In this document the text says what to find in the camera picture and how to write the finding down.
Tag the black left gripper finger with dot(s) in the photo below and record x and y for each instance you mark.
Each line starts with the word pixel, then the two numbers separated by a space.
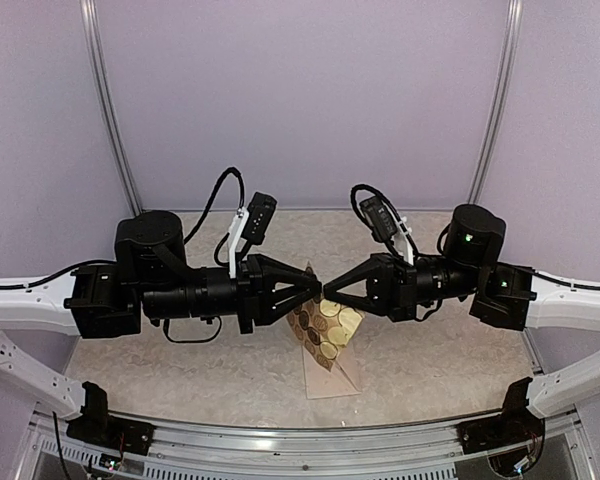
pixel 271 272
pixel 275 304

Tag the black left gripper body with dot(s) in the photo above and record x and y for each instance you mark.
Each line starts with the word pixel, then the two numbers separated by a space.
pixel 176 300

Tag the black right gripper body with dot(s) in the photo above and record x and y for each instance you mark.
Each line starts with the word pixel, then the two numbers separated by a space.
pixel 403 292

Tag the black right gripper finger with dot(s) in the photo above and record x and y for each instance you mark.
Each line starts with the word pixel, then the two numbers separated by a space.
pixel 377 303
pixel 374 273

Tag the round sticker sheet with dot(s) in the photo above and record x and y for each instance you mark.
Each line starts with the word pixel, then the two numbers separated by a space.
pixel 324 328

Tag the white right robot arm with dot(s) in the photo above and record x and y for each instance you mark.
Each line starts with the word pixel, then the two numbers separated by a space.
pixel 508 296

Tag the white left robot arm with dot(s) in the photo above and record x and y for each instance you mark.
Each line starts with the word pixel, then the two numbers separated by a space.
pixel 150 277

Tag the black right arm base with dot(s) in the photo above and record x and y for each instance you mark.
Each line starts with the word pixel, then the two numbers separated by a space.
pixel 513 424

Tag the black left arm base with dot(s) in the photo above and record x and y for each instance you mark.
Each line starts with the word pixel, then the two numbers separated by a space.
pixel 96 426

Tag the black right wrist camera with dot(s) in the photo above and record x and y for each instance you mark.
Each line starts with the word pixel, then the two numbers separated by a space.
pixel 388 227

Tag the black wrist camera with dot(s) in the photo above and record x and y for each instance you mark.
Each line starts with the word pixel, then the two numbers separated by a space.
pixel 248 228
pixel 388 227

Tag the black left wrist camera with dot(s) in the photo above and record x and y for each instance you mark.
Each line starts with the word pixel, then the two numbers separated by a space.
pixel 248 228

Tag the aluminium front table rail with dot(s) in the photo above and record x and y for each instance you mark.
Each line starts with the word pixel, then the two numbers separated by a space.
pixel 186 450

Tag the aluminium right corner post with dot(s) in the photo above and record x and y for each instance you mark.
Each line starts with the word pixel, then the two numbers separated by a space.
pixel 499 99

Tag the aluminium corner post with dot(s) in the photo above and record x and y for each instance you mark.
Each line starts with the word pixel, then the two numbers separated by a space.
pixel 88 9
pixel 499 99

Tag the aluminium left corner post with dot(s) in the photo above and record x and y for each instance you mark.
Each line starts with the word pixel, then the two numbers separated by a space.
pixel 88 9

